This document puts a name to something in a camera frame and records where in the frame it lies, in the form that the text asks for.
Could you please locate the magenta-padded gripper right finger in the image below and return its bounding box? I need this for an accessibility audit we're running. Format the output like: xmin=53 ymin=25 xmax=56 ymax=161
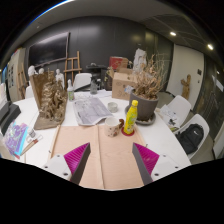
xmin=131 ymin=142 xmax=183 ymax=186

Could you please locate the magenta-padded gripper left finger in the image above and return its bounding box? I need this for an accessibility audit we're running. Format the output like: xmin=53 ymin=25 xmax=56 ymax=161
xmin=42 ymin=142 xmax=92 ymax=185

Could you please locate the yellow drink bottle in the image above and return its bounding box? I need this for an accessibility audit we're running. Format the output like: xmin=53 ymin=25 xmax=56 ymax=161
xmin=123 ymin=99 xmax=139 ymax=135

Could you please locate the light wooden board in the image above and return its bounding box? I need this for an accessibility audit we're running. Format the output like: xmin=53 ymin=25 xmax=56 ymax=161
xmin=48 ymin=123 xmax=149 ymax=190

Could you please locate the grey plant saucer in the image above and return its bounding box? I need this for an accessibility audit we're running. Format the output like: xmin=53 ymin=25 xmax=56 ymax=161
xmin=124 ymin=105 xmax=157 ymax=126

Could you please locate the black backpack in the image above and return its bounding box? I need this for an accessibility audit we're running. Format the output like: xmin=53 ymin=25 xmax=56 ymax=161
xmin=175 ymin=123 xmax=205 ymax=155

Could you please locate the stack of papers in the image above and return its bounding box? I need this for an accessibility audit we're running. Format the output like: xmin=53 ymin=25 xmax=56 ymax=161
xmin=159 ymin=104 xmax=181 ymax=129

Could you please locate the grey printed sheet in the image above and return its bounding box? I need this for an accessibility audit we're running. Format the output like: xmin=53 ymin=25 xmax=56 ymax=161
xmin=72 ymin=96 xmax=113 ymax=127

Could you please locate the dried plant in grey pot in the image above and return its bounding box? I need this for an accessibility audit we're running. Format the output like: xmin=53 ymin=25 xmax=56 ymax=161
xmin=128 ymin=54 xmax=167 ymax=122

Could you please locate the small white bowl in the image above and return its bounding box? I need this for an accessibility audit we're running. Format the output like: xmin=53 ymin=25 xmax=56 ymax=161
xmin=107 ymin=101 xmax=119 ymax=114

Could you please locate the white shell chair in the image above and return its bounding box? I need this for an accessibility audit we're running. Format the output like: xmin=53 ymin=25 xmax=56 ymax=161
xmin=173 ymin=113 xmax=214 ymax=160
xmin=159 ymin=94 xmax=193 ymax=129

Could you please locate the brown clay relief sculpture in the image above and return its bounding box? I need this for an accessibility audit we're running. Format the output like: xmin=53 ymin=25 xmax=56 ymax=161
xmin=29 ymin=69 xmax=69 ymax=131

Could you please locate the colourful book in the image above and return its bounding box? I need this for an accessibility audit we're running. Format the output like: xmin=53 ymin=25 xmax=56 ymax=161
xmin=2 ymin=121 xmax=29 ymax=158

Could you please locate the white spray bottle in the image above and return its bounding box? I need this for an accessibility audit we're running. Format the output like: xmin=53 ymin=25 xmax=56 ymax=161
xmin=66 ymin=79 xmax=75 ymax=102

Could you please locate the grey glass jug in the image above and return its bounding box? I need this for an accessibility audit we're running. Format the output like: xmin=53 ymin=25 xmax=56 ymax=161
xmin=89 ymin=78 xmax=99 ymax=95

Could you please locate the brown cardboard box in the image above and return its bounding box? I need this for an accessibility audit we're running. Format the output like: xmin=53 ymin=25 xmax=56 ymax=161
xmin=111 ymin=68 xmax=138 ymax=102

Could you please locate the black box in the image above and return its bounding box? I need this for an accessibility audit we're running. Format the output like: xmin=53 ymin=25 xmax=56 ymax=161
xmin=0 ymin=101 xmax=22 ymax=136

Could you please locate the wooden figure sculpture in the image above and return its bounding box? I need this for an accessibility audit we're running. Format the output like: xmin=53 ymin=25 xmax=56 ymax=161
xmin=180 ymin=73 xmax=192 ymax=100

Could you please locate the small white plaster bust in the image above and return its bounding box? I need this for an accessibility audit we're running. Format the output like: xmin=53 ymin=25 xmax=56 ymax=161
xmin=54 ymin=68 xmax=65 ymax=89
xmin=27 ymin=65 xmax=38 ymax=78

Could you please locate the wooden easel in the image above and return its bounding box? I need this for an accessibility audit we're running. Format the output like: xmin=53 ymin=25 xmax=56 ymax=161
xmin=63 ymin=50 xmax=83 ymax=88

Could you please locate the white plaster statue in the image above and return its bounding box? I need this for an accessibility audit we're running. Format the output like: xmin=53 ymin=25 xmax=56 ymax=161
xmin=132 ymin=48 xmax=148 ymax=74

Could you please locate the red box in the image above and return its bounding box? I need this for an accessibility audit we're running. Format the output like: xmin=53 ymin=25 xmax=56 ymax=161
xmin=108 ymin=55 xmax=129 ymax=72

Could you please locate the white cabinet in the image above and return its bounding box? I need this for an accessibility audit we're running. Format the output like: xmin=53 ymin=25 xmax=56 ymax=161
xmin=7 ymin=47 xmax=28 ymax=103

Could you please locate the black wall screen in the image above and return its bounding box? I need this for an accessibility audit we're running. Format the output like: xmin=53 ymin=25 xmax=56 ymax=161
xmin=27 ymin=31 xmax=70 ymax=68

